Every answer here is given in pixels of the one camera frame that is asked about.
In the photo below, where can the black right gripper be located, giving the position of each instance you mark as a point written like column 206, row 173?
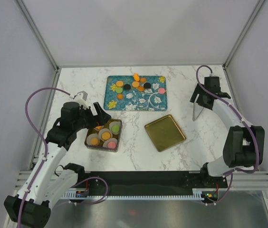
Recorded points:
column 199, row 90

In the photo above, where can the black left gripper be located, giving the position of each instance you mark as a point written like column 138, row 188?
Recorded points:
column 102, row 117

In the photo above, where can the green cookie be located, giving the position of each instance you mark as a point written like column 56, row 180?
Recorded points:
column 119, row 90
column 115, row 129

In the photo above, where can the orange round cookie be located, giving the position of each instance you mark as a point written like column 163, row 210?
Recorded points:
column 135, row 84
column 106, row 136
column 94, row 141
column 119, row 83

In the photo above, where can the pink cookie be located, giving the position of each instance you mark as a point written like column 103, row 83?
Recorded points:
column 161, row 91
column 111, row 145

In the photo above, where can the gold tin lid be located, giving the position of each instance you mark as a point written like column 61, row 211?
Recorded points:
column 165, row 133

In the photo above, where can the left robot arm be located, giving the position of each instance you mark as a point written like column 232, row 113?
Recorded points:
column 34, row 202

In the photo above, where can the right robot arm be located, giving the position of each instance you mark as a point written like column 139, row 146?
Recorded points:
column 244, row 145

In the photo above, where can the square cookie tin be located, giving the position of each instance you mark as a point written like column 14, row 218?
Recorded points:
column 100, row 146

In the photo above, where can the orange flower cookie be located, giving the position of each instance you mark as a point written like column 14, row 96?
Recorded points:
column 120, row 96

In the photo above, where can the teal floral tray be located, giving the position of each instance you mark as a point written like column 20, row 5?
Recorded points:
column 136, row 99

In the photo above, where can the black sandwich cookie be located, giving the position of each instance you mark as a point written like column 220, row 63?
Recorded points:
column 147, row 85
column 126, row 87

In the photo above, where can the orange fish cookie on tray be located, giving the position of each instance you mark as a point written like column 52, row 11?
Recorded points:
column 136, row 77

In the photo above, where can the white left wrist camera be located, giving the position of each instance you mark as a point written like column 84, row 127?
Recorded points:
column 80, row 98

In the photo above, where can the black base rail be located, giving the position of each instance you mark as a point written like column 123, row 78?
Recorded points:
column 155, row 183

